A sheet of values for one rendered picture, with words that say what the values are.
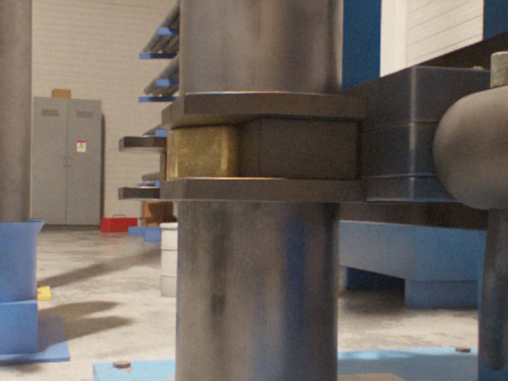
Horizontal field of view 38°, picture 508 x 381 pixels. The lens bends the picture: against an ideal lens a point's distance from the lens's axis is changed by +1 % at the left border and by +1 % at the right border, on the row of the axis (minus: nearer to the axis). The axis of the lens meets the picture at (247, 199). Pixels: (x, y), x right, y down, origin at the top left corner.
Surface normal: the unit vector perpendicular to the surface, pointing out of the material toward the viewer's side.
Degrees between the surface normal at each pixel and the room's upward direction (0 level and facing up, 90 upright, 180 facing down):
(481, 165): 109
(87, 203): 90
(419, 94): 90
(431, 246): 90
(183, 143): 90
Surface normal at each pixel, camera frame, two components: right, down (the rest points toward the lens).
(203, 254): -0.62, -0.01
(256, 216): -0.01, 0.00
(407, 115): -0.96, -0.01
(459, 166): -0.91, 0.31
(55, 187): 0.27, 0.00
